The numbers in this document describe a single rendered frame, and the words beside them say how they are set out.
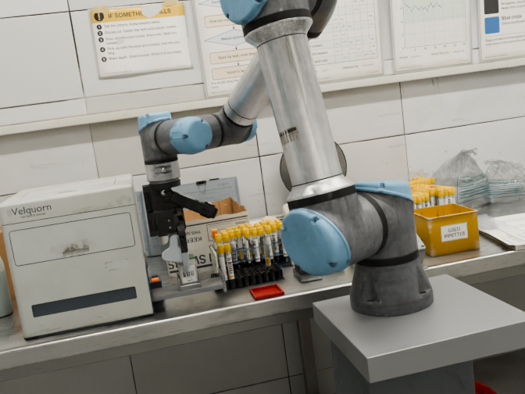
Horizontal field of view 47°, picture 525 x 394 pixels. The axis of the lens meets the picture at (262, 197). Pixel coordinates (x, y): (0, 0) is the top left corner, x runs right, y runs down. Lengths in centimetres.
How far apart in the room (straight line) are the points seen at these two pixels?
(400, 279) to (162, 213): 55
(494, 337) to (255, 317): 56
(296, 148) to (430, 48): 130
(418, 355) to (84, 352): 72
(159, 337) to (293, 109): 63
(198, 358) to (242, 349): 15
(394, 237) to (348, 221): 13
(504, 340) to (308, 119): 46
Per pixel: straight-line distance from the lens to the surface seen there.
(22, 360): 140
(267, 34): 99
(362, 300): 111
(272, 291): 142
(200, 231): 166
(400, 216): 107
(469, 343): 102
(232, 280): 148
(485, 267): 157
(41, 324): 141
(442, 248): 158
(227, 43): 199
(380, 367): 96
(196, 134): 124
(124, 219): 135
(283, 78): 98
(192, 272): 140
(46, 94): 199
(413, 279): 110
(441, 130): 223
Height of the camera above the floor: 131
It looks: 9 degrees down
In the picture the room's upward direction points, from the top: 8 degrees counter-clockwise
